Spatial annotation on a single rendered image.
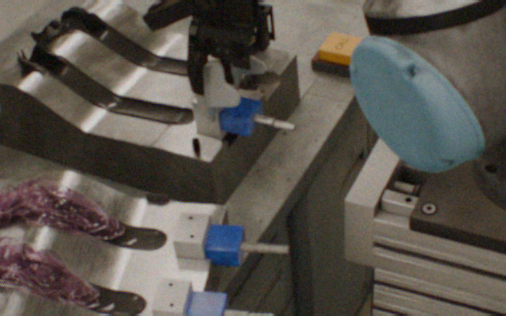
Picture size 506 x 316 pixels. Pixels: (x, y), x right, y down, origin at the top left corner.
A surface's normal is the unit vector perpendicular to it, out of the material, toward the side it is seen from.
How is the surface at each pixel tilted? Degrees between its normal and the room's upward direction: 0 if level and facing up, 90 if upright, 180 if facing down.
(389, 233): 90
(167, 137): 0
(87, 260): 28
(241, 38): 91
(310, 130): 0
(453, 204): 0
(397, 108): 97
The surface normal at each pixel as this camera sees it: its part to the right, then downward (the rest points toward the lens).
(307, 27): -0.08, -0.76
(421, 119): -0.81, 0.51
